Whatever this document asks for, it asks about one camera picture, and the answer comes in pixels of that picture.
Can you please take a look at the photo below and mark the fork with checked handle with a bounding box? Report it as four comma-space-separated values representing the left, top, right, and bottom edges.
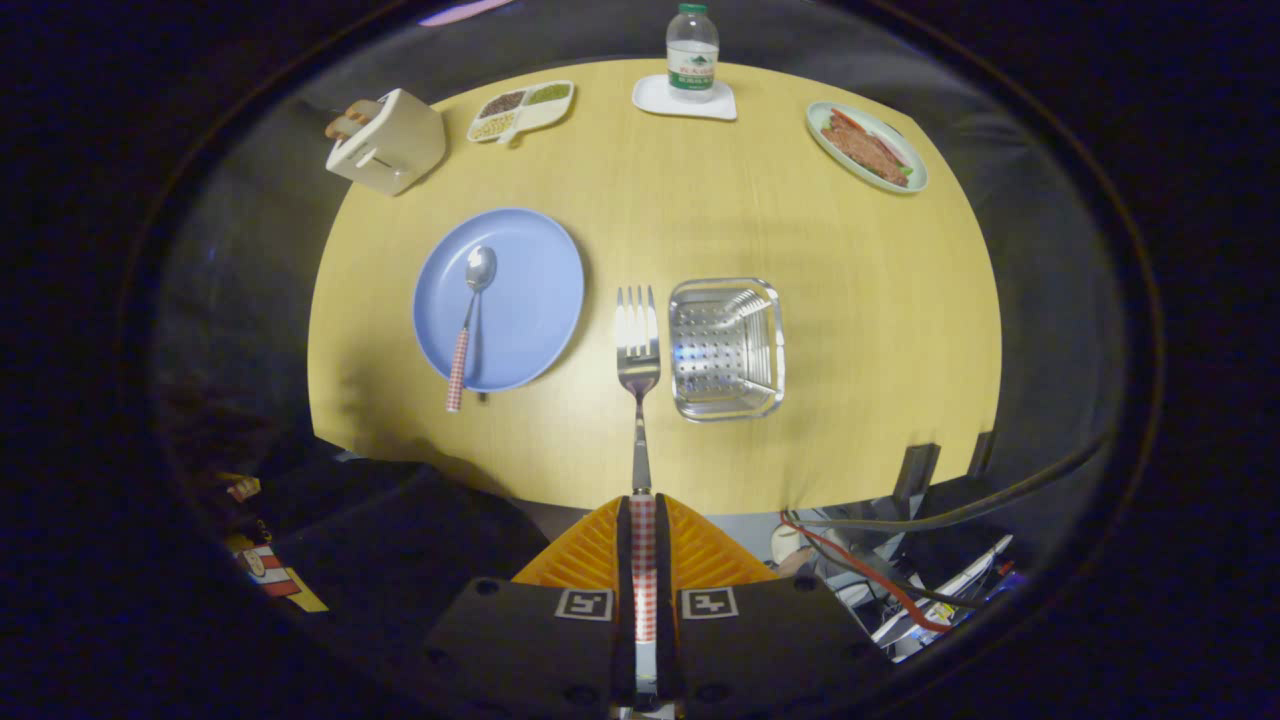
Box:
615, 285, 661, 701

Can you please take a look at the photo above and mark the clear water bottle green cap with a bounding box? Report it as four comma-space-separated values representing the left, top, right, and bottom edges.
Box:
666, 3, 721, 104

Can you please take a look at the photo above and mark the white divided condiment dish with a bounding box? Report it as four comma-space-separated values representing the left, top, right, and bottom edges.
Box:
466, 80, 576, 147

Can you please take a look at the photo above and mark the red cable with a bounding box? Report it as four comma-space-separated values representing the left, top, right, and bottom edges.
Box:
780, 512, 951, 633

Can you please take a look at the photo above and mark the black cable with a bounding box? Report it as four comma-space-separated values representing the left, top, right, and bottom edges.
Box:
790, 430, 1116, 531

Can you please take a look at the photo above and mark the white square coaster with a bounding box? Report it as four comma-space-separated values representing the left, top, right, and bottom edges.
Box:
631, 74, 738, 122

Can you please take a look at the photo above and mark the perforated metal basket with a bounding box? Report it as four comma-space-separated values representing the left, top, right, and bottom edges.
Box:
667, 277, 787, 422

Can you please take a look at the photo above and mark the spoon with checked handle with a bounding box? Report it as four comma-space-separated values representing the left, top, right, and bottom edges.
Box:
445, 245, 498, 414

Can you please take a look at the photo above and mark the cream toaster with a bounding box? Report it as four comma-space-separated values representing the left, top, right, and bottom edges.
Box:
325, 88, 448, 197

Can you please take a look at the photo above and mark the blue plate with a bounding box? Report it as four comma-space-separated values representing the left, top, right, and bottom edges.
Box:
412, 207, 586, 393

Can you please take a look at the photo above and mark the white desk equipment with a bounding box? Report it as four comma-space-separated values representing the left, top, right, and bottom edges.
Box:
870, 535, 1016, 661

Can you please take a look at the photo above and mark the green plate of food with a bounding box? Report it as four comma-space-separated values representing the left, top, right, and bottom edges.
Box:
805, 100, 930, 194

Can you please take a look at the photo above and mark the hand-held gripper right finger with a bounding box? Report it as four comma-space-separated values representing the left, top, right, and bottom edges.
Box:
655, 493, 891, 720

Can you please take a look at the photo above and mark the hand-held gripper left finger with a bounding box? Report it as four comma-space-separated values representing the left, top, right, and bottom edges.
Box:
420, 495, 641, 720

